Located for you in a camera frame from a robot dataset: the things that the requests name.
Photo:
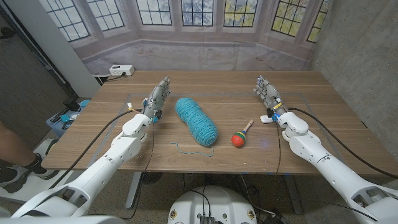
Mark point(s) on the grey black sneaker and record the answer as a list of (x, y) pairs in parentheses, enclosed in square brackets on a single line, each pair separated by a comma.
[(46, 175), (12, 180)]

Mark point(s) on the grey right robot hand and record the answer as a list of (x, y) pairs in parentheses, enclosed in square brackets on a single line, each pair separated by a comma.
[(270, 95)]

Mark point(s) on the black round floor fan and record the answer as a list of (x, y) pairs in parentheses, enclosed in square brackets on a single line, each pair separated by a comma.
[(151, 177)]

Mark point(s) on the white floor platform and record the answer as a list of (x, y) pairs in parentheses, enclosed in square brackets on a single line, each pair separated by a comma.
[(31, 186)]

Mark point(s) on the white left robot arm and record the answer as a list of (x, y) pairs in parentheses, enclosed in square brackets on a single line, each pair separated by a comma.
[(102, 165)]

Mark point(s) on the printed window backdrop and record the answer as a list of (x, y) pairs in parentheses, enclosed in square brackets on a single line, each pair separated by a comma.
[(199, 56)]

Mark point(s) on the grey metal table leg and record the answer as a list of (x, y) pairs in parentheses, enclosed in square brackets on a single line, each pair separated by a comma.
[(293, 193), (133, 189)]

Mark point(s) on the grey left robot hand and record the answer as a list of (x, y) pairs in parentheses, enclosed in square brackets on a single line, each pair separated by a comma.
[(155, 99)]

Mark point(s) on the white power strip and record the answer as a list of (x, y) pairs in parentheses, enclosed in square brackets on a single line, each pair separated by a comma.
[(121, 70)]

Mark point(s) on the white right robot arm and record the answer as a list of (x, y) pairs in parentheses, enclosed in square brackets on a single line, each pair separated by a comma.
[(326, 168)]

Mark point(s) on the red striped wooden maraca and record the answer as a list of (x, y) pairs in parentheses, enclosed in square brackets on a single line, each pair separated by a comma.
[(238, 140)]

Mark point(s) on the blue storage bin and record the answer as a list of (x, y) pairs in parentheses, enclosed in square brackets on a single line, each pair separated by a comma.
[(60, 124)]

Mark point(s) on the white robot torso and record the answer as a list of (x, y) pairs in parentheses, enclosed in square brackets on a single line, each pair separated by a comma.
[(214, 202)]

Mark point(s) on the bare person leg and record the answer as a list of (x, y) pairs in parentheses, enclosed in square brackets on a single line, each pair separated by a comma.
[(12, 143)]

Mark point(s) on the teal yarn skein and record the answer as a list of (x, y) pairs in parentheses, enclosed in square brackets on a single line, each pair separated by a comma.
[(196, 121)]

